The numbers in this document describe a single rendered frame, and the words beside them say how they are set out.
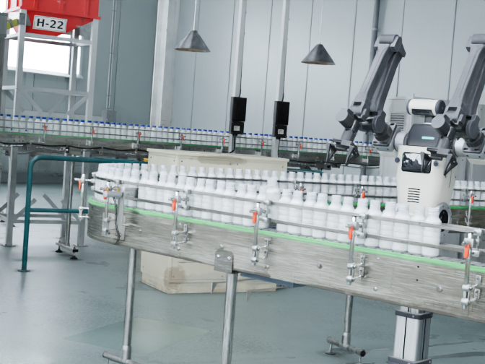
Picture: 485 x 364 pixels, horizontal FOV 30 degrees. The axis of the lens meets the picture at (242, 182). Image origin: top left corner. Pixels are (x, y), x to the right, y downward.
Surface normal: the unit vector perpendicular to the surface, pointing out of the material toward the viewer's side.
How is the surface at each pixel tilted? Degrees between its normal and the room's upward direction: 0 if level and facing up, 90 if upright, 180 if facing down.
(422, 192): 90
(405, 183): 90
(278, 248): 90
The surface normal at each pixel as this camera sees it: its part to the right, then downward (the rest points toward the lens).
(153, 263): -0.87, -0.04
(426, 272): -0.67, -0.01
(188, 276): 0.50, 0.08
